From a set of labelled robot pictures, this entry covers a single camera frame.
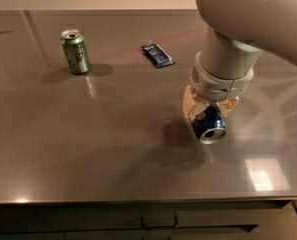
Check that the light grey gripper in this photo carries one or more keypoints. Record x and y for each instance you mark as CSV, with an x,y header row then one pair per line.
x,y
218,85

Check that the blue pepsi can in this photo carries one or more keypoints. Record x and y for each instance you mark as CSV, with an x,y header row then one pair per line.
x,y
208,126

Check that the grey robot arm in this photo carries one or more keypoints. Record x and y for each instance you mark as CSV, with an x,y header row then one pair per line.
x,y
236,34

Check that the green soda can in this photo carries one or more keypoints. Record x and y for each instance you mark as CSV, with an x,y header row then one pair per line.
x,y
73,44

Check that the blue snack packet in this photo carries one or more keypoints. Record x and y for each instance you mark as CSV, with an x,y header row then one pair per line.
x,y
157,55

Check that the black drawer handle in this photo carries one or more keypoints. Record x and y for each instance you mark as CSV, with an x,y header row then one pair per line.
x,y
159,222

